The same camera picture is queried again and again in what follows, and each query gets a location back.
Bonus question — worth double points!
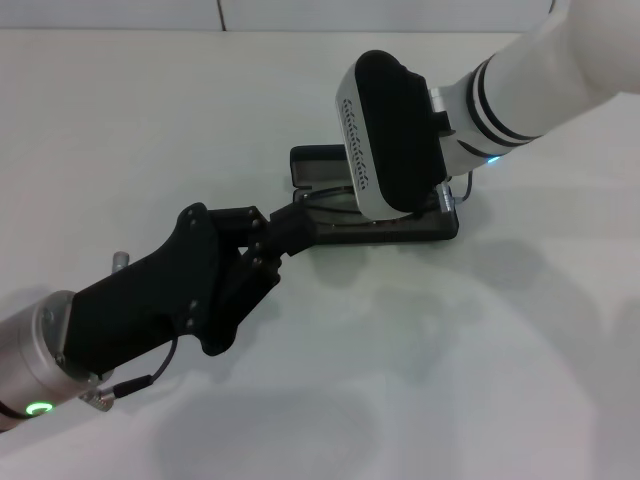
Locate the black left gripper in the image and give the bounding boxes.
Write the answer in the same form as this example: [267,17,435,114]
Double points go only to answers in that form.
[61,201,307,381]

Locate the black thin-framed glasses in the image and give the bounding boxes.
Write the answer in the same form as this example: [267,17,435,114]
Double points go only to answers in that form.
[299,183,364,217]

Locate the black glasses case grey lining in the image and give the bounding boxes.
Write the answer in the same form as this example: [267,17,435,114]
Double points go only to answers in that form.
[289,143,460,247]

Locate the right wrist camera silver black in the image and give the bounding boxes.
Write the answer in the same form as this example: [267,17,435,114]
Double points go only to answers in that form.
[333,48,449,222]

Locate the left arm grey cable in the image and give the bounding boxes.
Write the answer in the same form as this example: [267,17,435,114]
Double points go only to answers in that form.
[79,339,179,412]

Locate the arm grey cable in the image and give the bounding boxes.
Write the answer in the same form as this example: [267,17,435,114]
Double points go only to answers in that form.
[451,171,477,204]
[79,339,179,412]

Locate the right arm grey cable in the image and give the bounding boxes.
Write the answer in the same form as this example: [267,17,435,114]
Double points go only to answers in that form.
[451,171,477,204]

